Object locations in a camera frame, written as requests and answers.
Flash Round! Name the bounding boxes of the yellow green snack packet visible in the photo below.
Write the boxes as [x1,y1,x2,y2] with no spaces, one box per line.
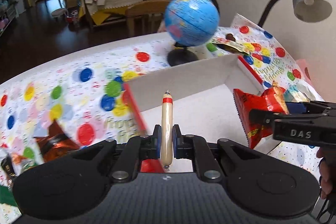
[211,37,251,55]

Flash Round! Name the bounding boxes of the beige sausage stick snack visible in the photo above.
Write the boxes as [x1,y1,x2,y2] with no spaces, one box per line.
[161,90,173,169]

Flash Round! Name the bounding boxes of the black gold snack packet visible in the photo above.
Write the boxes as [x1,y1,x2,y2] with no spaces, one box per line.
[1,154,17,189]

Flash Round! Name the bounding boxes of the balloon print birthday tablecloth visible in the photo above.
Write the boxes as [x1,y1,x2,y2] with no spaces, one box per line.
[1,15,319,223]

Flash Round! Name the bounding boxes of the wooden chair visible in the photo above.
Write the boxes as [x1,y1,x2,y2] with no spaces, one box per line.
[125,0,170,38]

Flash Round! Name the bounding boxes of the small white stool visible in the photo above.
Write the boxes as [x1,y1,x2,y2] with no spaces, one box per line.
[51,8,68,20]

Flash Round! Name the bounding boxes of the blue desk globe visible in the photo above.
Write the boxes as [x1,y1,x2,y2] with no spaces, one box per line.
[163,0,220,67]

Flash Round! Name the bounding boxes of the tissue pack floral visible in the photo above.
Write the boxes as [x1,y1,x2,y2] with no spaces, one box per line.
[284,82,323,102]

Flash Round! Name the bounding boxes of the red white cardboard box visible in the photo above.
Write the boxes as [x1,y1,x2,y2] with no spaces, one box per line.
[122,53,274,173]

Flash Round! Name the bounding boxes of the red snack bag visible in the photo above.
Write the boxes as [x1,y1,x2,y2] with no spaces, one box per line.
[233,86,289,149]

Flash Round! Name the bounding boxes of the right hand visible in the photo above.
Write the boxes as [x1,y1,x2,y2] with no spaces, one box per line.
[316,147,335,200]

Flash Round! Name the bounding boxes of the silver gooseneck desk lamp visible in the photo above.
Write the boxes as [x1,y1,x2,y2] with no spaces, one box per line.
[257,0,333,27]

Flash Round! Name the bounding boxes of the orange brown foil snack bag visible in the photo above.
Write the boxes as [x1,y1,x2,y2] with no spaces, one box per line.
[35,120,80,162]

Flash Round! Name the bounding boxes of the brown chocolate ball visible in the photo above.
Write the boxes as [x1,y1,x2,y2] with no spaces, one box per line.
[226,34,236,42]

